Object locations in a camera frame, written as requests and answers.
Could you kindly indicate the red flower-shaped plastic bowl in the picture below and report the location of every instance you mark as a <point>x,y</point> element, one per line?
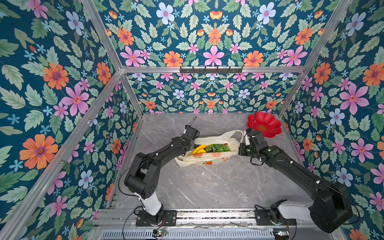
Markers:
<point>265,123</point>

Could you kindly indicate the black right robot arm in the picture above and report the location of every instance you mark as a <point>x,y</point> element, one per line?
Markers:
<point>329,206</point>

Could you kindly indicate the cream plastic fruit-print bag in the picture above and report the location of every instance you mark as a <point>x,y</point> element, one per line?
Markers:
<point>231,138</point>

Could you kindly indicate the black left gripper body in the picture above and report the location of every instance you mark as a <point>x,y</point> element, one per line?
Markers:
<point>192,143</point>

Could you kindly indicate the yellow fake lemon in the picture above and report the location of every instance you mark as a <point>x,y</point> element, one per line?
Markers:
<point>201,151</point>

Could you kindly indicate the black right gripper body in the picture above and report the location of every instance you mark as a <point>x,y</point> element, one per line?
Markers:
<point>247,150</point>

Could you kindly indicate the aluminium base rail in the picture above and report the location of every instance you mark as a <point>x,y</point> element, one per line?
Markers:
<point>232,217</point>

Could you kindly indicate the green fake grapes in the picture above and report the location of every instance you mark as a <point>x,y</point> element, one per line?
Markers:
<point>218,148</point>

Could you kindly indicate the black hook rail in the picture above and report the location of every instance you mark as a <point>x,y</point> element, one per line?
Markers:
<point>210,70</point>

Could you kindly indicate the yellow fake banana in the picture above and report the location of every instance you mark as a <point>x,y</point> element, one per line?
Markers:
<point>199,147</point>

